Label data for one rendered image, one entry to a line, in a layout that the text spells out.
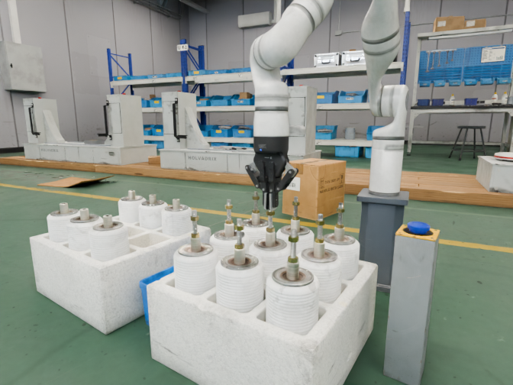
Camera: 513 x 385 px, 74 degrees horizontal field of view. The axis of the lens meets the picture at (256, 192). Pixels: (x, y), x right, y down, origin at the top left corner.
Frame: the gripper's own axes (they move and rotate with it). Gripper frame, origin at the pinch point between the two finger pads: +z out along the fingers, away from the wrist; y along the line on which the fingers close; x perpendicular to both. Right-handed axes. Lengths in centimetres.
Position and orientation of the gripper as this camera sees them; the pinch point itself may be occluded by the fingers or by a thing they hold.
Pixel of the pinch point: (270, 200)
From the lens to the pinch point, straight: 74.7
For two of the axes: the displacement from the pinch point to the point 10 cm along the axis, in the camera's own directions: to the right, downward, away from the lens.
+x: 5.9, -1.6, 7.9
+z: 0.0, 9.8, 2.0
